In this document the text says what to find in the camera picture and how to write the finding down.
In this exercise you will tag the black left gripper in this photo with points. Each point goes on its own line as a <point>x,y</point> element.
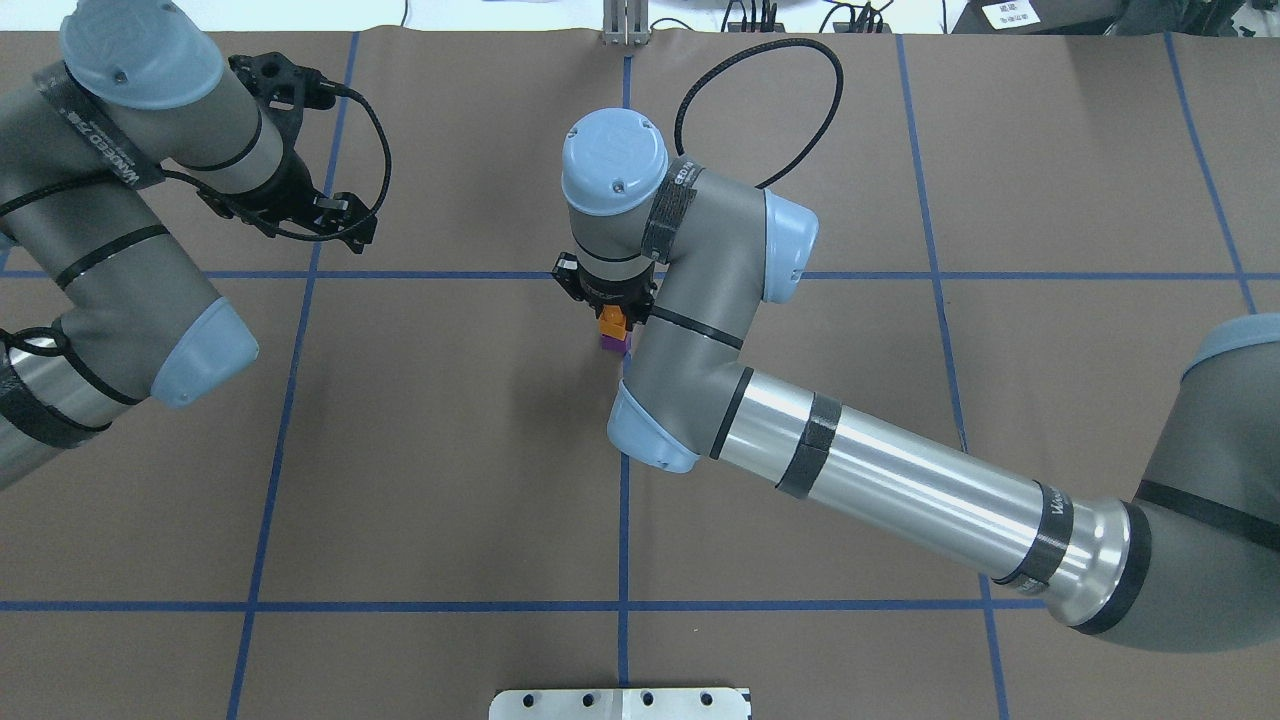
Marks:
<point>281,190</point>

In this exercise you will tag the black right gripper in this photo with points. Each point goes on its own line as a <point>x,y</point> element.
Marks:
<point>612,294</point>

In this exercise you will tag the orange trapezoid block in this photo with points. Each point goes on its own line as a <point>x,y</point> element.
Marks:
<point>612,323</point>

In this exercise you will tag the purple trapezoid block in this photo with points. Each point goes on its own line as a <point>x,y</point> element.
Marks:
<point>619,346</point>

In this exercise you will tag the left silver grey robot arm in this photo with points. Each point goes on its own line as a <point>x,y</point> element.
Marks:
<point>140,95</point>

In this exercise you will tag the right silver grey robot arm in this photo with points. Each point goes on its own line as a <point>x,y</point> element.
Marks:
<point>1188,564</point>

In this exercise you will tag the black box with label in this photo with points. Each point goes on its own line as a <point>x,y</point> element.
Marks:
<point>1037,17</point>

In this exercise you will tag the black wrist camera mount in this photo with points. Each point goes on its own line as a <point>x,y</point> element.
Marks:
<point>284,90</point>

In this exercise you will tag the grey aluminium post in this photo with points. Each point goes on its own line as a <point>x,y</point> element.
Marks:
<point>625,23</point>

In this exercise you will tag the white metal base plate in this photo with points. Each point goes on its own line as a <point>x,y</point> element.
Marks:
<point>623,703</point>

